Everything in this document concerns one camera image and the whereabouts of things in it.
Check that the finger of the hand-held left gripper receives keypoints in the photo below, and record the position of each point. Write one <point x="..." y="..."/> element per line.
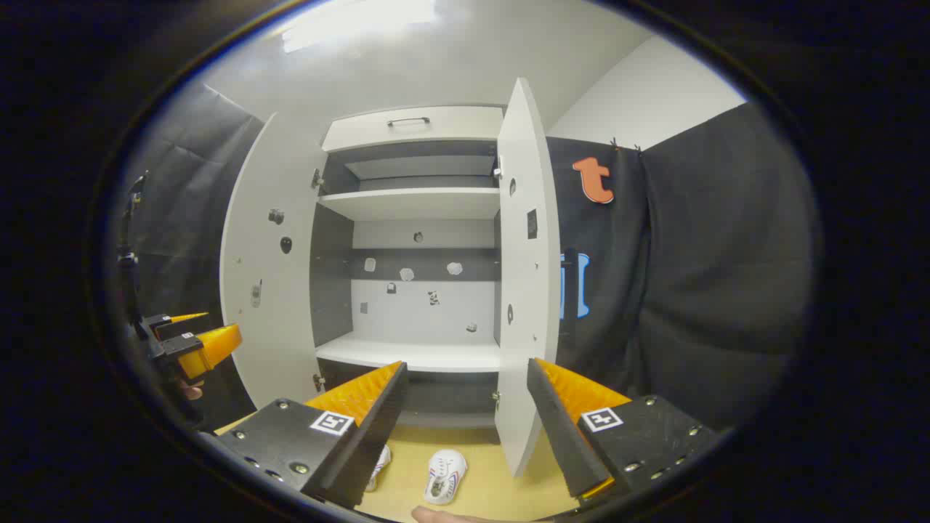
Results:
<point x="180" y="346"/>
<point x="167" y="330"/>

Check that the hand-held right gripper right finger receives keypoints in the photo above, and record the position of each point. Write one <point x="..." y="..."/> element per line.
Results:
<point x="559" y="436"/>

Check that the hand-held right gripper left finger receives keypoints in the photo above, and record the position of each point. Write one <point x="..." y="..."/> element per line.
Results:
<point x="378" y="428"/>

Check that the white shoe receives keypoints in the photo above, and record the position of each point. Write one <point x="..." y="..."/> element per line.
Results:
<point x="445" y="476"/>
<point x="381" y="465"/>

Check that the white cabinet door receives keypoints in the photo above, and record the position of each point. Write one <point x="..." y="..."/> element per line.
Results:
<point x="527" y="290"/>
<point x="269" y="290"/>

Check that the white shoe cabinet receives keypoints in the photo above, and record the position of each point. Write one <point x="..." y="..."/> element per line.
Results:
<point x="429" y="312"/>

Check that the white cabinet drawer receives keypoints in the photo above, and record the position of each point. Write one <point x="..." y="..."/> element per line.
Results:
<point x="414" y="131"/>

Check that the black backdrop cloth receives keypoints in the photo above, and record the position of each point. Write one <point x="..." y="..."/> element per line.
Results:
<point x="726" y="254"/>

